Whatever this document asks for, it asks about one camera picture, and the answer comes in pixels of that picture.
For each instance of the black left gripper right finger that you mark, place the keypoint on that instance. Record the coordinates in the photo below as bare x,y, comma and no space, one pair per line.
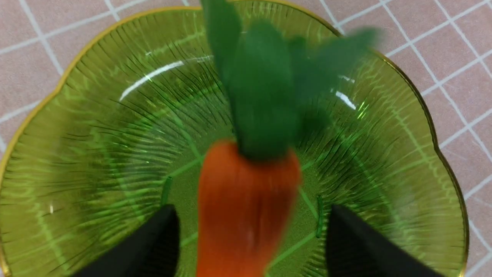
355,249

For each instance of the orange toy carrot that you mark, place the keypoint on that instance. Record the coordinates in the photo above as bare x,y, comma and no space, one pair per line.
248,187

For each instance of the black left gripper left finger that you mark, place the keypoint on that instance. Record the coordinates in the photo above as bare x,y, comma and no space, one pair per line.
153,250

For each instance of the pink checkered tablecloth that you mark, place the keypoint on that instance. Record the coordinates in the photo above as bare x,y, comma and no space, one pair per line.
444,46

